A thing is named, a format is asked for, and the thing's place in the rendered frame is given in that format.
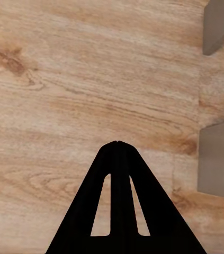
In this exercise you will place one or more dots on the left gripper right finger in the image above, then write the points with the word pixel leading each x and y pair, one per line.
pixel 169 233

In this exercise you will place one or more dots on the coffee table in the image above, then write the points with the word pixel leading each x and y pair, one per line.
pixel 211 139

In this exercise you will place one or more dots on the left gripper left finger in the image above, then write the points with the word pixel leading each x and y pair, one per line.
pixel 74 233

